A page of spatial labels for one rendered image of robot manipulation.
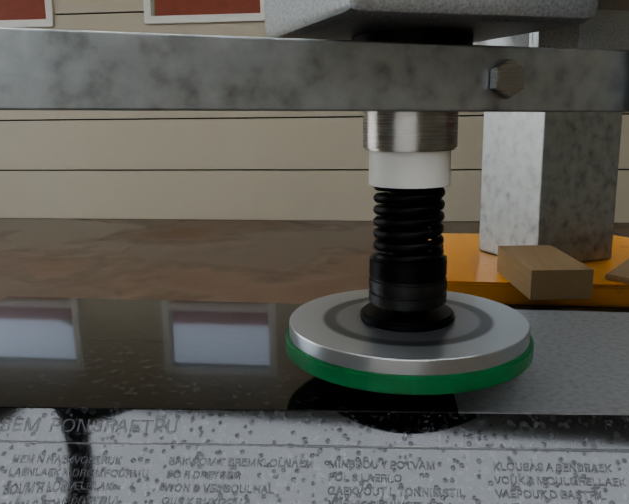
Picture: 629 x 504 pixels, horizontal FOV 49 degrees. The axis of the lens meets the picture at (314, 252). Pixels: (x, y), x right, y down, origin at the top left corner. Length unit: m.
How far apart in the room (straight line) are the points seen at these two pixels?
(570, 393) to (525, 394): 0.04
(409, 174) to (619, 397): 0.26
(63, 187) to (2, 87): 7.01
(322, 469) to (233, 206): 6.38
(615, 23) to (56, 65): 1.11
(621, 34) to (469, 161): 5.36
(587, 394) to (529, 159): 0.80
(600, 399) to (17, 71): 0.51
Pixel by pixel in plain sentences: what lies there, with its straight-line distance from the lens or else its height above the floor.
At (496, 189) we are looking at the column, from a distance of 1.47.
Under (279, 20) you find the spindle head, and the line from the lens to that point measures 0.62.
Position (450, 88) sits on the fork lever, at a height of 1.10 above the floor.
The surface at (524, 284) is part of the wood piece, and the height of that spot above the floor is 0.80.
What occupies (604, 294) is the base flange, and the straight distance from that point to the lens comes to 1.30.
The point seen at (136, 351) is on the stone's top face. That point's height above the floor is 0.85.
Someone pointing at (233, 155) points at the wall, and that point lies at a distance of 6.85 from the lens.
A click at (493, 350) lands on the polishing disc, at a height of 0.90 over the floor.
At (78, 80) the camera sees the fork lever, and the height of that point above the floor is 1.11.
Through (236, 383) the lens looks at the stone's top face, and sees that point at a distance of 0.64.
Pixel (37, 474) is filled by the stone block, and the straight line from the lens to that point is 0.61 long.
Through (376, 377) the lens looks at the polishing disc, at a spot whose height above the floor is 0.89.
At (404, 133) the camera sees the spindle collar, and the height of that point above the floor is 1.07.
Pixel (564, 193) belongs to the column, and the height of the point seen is 0.92.
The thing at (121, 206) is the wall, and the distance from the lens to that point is 7.26.
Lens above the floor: 1.09
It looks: 12 degrees down
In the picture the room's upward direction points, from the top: 1 degrees counter-clockwise
